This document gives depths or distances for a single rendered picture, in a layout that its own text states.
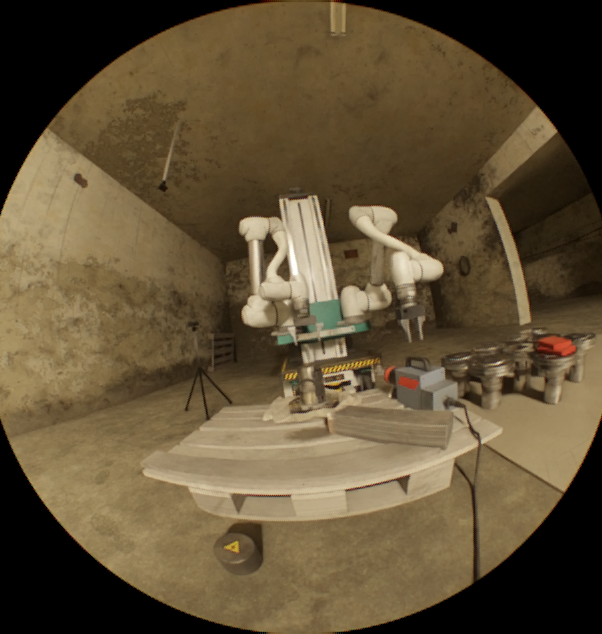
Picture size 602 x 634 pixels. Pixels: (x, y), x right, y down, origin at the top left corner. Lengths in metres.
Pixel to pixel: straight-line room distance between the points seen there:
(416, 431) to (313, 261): 1.48
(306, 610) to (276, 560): 0.17
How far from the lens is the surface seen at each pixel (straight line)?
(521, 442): 1.00
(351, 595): 0.59
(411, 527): 0.69
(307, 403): 1.08
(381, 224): 1.43
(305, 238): 1.87
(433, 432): 0.69
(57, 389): 2.52
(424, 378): 0.92
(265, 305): 1.40
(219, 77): 2.58
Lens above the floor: 0.55
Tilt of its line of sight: 4 degrees up
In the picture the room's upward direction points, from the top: 9 degrees counter-clockwise
